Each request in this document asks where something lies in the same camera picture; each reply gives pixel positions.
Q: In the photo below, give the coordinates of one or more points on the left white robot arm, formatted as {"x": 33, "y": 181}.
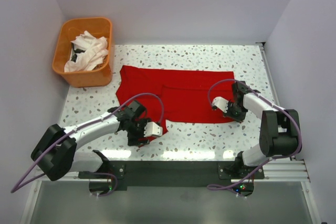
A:
{"x": 58, "y": 151}

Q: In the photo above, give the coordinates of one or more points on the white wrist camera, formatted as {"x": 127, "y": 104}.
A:
{"x": 221, "y": 104}
{"x": 153, "y": 130}

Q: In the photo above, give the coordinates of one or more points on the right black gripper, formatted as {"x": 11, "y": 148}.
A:
{"x": 239, "y": 118}

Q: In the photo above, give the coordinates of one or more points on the red t shirt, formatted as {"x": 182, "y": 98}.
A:
{"x": 176, "y": 95}

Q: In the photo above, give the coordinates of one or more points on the orange plastic laundry basket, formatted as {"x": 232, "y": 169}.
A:
{"x": 98, "y": 27}

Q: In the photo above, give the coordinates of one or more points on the white t shirt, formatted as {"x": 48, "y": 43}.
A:
{"x": 87, "y": 52}

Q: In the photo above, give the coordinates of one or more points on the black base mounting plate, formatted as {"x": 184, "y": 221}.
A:
{"x": 125, "y": 174}

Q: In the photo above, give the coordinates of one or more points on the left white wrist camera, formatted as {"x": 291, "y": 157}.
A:
{"x": 153, "y": 130}

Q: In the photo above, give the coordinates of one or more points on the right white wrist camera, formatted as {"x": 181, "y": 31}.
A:
{"x": 221, "y": 104}

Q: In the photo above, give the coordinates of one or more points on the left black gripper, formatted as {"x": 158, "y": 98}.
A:
{"x": 134, "y": 140}

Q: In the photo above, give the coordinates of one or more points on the aluminium frame rail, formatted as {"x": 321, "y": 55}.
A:
{"x": 283, "y": 196}

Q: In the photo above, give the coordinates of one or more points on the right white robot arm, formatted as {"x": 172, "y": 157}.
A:
{"x": 279, "y": 135}

